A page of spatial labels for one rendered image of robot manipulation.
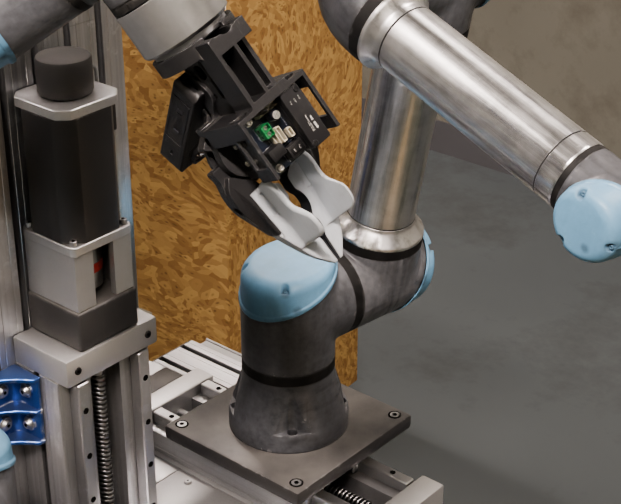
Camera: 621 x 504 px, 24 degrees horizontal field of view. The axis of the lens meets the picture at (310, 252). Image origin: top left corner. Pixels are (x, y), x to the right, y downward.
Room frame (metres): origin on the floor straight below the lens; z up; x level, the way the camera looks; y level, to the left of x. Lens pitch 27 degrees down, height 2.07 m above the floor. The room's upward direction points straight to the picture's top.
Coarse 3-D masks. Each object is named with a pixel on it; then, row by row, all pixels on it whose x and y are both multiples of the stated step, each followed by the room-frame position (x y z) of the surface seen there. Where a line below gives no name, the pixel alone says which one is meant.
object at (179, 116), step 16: (176, 80) 1.04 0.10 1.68; (176, 96) 1.04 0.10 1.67; (192, 96) 1.03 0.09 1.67; (176, 112) 1.05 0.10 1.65; (192, 112) 1.03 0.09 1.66; (176, 128) 1.06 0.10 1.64; (192, 128) 1.05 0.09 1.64; (176, 144) 1.07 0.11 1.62; (192, 144) 1.07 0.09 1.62; (176, 160) 1.08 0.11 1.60; (192, 160) 1.08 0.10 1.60
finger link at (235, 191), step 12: (216, 168) 1.03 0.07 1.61; (216, 180) 1.02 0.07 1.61; (228, 180) 1.02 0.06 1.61; (240, 180) 1.02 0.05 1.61; (252, 180) 1.02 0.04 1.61; (228, 192) 1.01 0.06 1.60; (240, 192) 1.02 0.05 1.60; (228, 204) 1.02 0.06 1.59; (240, 204) 1.01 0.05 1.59; (252, 204) 1.02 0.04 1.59; (240, 216) 1.02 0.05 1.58; (252, 216) 1.02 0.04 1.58; (264, 216) 1.02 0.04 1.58; (264, 228) 1.02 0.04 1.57; (276, 228) 1.02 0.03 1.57
